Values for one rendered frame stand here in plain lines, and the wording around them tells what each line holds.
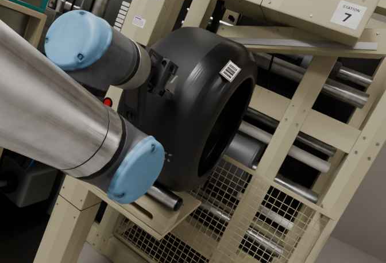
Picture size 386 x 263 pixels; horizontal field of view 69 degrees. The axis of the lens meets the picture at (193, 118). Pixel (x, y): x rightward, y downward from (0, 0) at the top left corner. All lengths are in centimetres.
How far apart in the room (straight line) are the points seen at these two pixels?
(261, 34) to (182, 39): 54
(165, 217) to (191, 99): 39
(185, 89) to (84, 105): 50
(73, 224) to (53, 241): 14
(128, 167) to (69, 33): 21
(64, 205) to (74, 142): 104
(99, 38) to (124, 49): 6
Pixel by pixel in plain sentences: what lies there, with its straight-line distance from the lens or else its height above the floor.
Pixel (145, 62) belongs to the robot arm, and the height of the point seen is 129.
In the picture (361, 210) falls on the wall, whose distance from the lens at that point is 445.
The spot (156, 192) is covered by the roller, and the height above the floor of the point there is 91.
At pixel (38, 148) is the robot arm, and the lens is 28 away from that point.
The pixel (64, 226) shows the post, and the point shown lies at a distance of 134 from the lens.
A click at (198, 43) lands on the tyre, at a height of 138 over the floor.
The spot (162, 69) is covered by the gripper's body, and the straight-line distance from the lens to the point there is 61.
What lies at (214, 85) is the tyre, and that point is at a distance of 76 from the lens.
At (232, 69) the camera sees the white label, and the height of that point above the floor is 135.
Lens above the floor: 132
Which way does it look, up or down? 10 degrees down
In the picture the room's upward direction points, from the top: 24 degrees clockwise
